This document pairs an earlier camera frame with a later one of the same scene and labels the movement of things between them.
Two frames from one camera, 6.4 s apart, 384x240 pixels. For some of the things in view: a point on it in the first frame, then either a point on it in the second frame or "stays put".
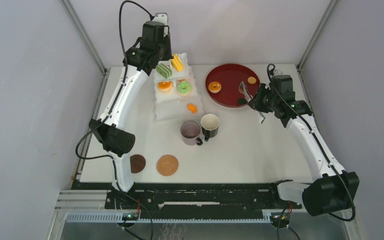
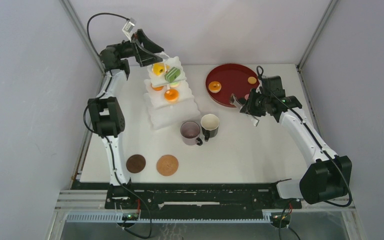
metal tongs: (243, 89) → (233, 100)
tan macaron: (251, 80) stays put
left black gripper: (167, 39) → (146, 55)
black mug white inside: (210, 124) stays put
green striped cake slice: (164, 70) → (172, 74)
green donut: (184, 88) → (174, 84)
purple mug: (190, 131) stays put
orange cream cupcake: (214, 87) stays put
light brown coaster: (167, 165) stays put
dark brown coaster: (137, 163) stays put
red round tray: (222, 83) stays put
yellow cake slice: (177, 63) → (158, 68)
